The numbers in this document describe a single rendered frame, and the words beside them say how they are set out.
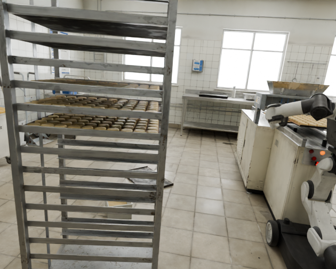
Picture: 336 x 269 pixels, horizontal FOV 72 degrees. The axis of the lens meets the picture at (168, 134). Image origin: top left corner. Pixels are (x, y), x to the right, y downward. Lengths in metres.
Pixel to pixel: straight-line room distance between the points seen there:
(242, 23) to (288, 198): 4.33
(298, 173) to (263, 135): 0.72
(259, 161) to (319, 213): 0.96
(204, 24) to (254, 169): 3.82
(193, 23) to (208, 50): 0.67
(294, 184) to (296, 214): 0.28
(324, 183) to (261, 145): 0.92
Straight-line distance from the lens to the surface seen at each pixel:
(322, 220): 2.08
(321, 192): 2.12
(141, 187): 1.55
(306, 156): 2.12
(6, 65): 1.08
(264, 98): 2.67
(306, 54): 6.07
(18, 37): 1.09
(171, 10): 0.94
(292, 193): 2.25
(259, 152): 2.79
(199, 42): 5.72
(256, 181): 2.91
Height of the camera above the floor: 1.32
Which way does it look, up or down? 15 degrees down
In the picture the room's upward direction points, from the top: 4 degrees clockwise
